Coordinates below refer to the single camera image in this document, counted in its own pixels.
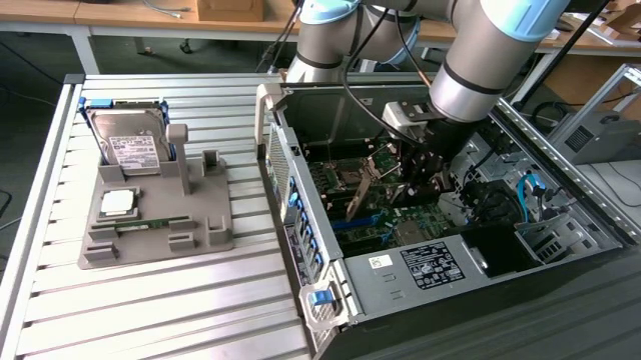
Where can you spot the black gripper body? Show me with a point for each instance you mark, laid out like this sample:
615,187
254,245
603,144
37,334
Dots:
445,142

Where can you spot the green graphics card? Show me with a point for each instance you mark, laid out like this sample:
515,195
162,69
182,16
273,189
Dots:
358,198

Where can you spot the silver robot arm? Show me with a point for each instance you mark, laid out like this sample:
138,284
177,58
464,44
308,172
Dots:
491,56

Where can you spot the metal socket cover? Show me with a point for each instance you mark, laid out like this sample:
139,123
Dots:
381,161

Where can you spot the green motherboard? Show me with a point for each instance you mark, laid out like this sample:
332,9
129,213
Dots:
421,217

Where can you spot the CPU socket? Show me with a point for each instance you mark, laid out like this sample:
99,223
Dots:
350,174

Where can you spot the thin locking lever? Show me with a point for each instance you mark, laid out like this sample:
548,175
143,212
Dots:
330,153

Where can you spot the grey chipset heatsink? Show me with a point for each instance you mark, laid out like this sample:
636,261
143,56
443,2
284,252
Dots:
411,230

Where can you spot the blue expansion slot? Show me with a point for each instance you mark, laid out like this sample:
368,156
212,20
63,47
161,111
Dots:
368,221

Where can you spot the open PC case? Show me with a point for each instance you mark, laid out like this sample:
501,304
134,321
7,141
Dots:
321,112

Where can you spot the grey equipment cabinet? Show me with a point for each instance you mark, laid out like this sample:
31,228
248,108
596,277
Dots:
601,142

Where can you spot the grey disk bay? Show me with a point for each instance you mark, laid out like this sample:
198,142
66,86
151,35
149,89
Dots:
551,240

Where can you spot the black slanted pole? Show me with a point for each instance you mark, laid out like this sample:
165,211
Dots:
567,48

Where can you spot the cluttered wooden desk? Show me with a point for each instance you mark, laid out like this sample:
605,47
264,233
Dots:
591,45

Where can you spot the grey power supply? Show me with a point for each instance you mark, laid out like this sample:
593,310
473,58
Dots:
390,285

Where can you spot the blue case latch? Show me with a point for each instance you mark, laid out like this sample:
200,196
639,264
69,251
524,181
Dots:
321,298

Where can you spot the folded brown cardboard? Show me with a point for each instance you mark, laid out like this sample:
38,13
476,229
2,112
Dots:
626,20

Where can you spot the brown cardboard box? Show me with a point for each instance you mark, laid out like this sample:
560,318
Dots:
230,9

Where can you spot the black caster wheel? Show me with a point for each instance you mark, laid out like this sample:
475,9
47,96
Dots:
186,47

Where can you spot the grey parts rack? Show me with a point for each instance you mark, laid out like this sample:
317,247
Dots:
161,202

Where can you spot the hard disk with blue carrier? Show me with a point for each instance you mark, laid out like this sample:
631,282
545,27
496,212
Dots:
125,131

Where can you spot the green RAM stick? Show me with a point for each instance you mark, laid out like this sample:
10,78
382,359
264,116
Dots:
143,224

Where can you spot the silver CPU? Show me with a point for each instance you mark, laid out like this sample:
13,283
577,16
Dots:
118,202

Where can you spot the long wooden desk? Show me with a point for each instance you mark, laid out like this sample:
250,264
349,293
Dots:
50,11

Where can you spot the aluminium profile frame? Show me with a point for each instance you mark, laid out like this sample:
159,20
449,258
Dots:
607,90

